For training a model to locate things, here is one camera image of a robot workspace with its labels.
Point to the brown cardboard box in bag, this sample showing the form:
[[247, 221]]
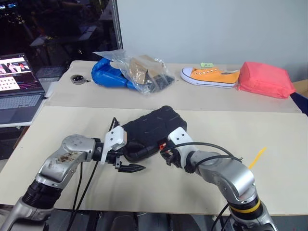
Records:
[[139, 69]]

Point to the red folded cloth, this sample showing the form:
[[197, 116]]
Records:
[[264, 80]]

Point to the clear plastic bag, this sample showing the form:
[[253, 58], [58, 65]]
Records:
[[142, 72]]

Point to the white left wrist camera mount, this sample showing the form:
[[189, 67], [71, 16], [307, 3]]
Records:
[[114, 139]]

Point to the small round metal tin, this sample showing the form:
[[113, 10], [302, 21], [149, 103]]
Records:
[[77, 79]]

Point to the orange canvas sneaker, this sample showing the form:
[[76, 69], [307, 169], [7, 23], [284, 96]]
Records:
[[209, 78]]

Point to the green sticky note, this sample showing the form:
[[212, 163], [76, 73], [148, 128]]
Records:
[[207, 65]]

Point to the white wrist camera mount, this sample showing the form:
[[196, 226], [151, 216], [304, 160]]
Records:
[[114, 139], [181, 142]]

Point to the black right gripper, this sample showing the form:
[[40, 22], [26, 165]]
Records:
[[174, 158]]

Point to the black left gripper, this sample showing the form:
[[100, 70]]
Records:
[[113, 158]]

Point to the yellow plastic strip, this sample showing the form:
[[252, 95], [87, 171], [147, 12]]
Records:
[[257, 157]]

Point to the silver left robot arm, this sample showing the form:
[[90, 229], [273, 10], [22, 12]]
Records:
[[62, 156]]

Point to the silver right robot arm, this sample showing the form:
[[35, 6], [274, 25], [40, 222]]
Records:
[[228, 175]]

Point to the silver metal post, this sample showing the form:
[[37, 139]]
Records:
[[118, 24]]

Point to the black plastic tool case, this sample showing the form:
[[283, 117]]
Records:
[[154, 130]]

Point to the black parts in clear bag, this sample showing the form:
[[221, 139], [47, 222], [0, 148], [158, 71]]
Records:
[[162, 81]]

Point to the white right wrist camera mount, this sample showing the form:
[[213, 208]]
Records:
[[181, 142]]

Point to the dark blue chair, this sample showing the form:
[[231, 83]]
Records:
[[299, 102]]

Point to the grey open laptop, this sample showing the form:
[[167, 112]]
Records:
[[16, 103]]

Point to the blue plastic bag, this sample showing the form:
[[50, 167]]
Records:
[[106, 77]]

